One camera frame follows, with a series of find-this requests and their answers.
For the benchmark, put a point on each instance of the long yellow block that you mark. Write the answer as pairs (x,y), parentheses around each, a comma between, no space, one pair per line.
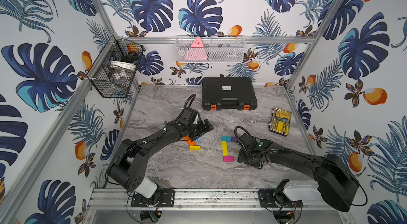
(224,148)

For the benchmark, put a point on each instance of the black wire basket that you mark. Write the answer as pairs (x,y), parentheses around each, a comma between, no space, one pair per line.
(113,82)

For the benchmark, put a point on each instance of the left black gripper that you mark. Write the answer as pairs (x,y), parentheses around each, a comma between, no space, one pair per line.
(197,128)

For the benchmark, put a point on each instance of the small yellow block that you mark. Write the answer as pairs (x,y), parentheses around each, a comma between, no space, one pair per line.
(195,147)

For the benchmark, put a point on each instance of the black plastic tool case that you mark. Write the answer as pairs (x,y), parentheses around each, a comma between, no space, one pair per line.
(237,93)

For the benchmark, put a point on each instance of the clear mesh wall shelf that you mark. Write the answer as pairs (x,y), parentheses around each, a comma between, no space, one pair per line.
(220,49)

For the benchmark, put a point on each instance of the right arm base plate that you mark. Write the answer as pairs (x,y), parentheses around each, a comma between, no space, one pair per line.
(275,198)

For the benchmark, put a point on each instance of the yellow screwdriver bit set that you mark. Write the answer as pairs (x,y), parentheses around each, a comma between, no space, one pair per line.
(280,121)

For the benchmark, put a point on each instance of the teal block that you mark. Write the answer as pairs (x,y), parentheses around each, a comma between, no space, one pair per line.
(226,138)

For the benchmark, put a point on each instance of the orange block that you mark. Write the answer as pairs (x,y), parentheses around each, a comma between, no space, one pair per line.
(191,143)

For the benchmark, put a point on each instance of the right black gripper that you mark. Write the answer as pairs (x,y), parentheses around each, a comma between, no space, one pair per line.
(240,159)

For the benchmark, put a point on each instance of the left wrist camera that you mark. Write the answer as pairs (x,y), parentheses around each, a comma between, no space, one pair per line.
(190,117)

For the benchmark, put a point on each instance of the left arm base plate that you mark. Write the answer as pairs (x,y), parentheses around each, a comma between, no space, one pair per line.
(152,198)

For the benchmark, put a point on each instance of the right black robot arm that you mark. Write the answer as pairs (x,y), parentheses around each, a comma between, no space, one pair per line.
(336,184)

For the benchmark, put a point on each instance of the white coil in basket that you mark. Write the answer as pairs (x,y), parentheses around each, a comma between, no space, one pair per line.
(124,65)

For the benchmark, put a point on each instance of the magenta block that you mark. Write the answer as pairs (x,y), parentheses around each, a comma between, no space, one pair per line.
(228,158)

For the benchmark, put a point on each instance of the aluminium front rail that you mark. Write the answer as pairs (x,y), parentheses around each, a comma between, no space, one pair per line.
(186,199)

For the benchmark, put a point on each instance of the pink triangle object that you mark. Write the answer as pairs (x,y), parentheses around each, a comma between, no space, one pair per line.
(197,51)

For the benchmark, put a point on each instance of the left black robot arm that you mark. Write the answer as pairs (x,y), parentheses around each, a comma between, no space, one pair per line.
(129,164)

